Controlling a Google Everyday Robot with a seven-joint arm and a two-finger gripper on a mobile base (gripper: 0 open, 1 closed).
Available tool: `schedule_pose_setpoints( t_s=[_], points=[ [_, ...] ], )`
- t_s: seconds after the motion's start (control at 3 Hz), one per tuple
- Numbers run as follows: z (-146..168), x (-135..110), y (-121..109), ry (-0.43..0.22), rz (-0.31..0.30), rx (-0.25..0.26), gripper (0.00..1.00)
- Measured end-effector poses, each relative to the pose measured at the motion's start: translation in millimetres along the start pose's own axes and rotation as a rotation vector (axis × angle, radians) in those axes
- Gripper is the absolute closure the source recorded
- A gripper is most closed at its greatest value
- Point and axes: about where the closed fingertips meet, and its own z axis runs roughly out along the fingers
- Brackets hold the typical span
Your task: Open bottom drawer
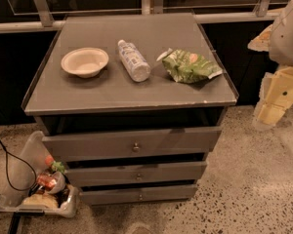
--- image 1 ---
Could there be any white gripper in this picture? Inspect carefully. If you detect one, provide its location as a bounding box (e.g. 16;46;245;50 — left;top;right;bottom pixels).
252;65;293;130

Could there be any grey bottom drawer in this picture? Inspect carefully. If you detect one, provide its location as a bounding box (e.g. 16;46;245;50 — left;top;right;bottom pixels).
79;184;197;205

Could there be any grey drawer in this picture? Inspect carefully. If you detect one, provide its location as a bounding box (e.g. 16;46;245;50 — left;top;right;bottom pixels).
79;184;197;205
42;127;221;162
65;161;207;187

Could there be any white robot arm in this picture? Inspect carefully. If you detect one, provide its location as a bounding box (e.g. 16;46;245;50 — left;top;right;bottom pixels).
247;0;293;131

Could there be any grey top drawer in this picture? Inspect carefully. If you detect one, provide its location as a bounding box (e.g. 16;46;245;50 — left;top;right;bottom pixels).
42;127;221;162

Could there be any grey middle drawer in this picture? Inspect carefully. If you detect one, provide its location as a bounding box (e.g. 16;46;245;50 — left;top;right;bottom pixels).
65;161;207;187

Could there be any grey drawer cabinet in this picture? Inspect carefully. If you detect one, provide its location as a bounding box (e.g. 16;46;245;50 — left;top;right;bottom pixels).
22;14;237;194

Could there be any green chip bag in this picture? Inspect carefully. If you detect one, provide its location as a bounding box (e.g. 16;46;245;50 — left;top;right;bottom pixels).
157;49;223;84

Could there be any clear plastic water bottle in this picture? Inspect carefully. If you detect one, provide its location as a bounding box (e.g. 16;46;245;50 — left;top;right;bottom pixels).
118;40;150;82

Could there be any grey metal railing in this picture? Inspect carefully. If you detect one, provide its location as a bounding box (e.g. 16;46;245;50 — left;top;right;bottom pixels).
0;0;290;34

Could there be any beige paper bowl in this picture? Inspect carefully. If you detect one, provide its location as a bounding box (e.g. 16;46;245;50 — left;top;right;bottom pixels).
61;48;109;78

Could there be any green orange toy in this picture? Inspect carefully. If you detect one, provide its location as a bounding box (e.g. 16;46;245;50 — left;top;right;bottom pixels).
45;155;65;174

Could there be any red can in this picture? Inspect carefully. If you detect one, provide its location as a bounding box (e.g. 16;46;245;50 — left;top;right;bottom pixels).
36;174;57;190

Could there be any clear plastic bin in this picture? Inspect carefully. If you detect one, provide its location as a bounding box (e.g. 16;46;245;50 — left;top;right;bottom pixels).
0;131;78;218

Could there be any beige bread item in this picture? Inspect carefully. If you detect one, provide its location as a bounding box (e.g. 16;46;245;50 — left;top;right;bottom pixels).
22;194;59;209

